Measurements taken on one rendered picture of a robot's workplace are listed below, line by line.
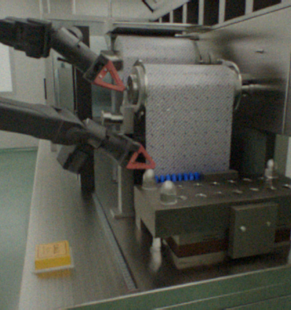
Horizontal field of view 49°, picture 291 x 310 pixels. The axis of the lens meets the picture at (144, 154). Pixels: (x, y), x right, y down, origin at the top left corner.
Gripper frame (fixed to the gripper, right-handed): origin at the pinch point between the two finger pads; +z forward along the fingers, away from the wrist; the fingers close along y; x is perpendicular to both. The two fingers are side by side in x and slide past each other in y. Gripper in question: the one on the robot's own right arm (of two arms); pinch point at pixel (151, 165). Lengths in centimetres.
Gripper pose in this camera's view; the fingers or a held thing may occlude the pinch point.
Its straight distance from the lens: 81.1
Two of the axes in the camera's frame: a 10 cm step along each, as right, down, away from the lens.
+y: 2.8, 2.1, -9.3
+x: 4.8, -8.8, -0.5
